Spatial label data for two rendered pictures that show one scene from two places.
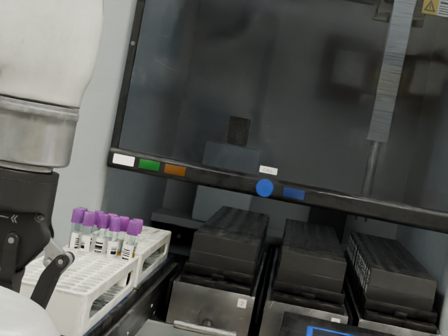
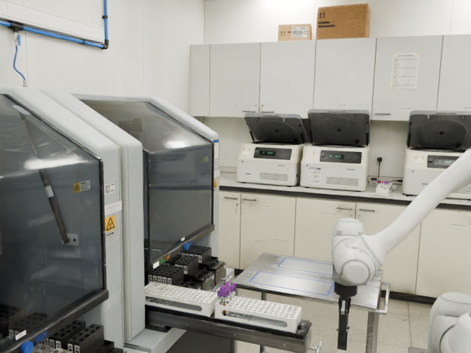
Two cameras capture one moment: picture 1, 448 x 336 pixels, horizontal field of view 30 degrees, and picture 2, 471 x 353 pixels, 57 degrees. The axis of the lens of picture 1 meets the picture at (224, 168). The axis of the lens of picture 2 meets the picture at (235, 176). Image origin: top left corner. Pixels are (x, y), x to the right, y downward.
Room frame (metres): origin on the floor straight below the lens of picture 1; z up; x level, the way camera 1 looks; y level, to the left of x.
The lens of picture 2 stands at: (0.74, 1.58, 1.55)
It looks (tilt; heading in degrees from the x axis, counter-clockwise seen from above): 8 degrees down; 285
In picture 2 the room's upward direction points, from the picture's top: 1 degrees clockwise
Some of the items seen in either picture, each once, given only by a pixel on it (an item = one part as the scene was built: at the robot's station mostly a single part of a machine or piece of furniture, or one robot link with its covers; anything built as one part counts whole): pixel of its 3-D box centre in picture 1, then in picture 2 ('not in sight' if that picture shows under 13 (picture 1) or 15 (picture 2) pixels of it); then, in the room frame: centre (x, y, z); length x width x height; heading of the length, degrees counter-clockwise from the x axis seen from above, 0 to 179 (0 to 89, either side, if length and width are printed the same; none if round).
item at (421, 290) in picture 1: (400, 291); (205, 255); (1.40, -0.33, 0.85); 0.12 x 0.02 x 0.06; 84
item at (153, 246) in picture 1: (125, 254); (179, 300); (1.35, 0.13, 0.83); 0.30 x 0.10 x 0.06; 175
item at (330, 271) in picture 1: (311, 273); (191, 266); (1.42, -0.18, 0.85); 0.12 x 0.02 x 0.06; 85
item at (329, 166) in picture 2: not in sight; (337, 148); (0.88, -2.44, 1.24); 0.62 x 0.56 x 0.69; 86
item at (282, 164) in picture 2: not in sight; (275, 147); (1.46, -2.49, 1.22); 0.62 x 0.56 x 0.64; 84
